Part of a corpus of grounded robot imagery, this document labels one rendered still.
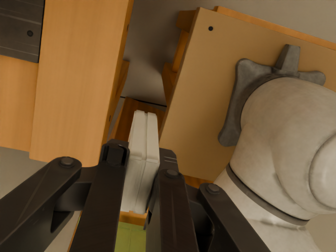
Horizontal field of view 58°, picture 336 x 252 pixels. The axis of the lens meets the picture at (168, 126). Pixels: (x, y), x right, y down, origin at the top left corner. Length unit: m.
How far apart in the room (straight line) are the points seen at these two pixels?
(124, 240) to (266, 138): 0.49
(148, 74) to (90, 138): 0.91
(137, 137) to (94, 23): 0.44
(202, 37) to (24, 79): 0.35
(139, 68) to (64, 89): 0.91
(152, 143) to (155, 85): 1.36
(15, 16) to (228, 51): 0.39
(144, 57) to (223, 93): 0.91
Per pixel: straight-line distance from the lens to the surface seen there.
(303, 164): 0.41
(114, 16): 0.57
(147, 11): 1.47
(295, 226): 0.51
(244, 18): 0.65
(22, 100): 0.66
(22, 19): 0.61
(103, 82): 0.59
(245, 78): 0.60
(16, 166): 1.81
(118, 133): 1.07
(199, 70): 0.60
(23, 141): 0.69
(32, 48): 0.61
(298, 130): 0.42
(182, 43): 1.24
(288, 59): 0.61
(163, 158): 0.16
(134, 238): 0.83
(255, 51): 0.62
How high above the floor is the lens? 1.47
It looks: 69 degrees down
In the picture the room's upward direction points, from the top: 171 degrees clockwise
